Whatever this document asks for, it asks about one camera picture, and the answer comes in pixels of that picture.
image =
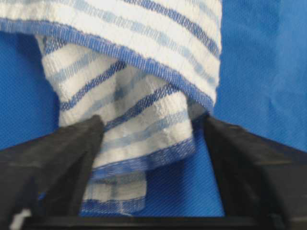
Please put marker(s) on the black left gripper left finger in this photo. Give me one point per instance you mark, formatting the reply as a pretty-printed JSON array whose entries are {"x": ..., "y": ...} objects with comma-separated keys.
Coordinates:
[{"x": 49, "y": 175}]

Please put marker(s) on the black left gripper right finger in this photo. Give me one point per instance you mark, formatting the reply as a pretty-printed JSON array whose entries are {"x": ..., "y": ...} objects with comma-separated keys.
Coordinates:
[{"x": 262, "y": 183}]

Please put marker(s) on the white blue-striped towel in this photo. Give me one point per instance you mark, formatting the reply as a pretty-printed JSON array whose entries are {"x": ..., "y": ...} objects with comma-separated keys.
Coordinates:
[{"x": 148, "y": 68}]

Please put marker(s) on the blue table cloth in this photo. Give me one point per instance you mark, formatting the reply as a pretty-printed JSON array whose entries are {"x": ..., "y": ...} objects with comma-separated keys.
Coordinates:
[{"x": 262, "y": 87}]

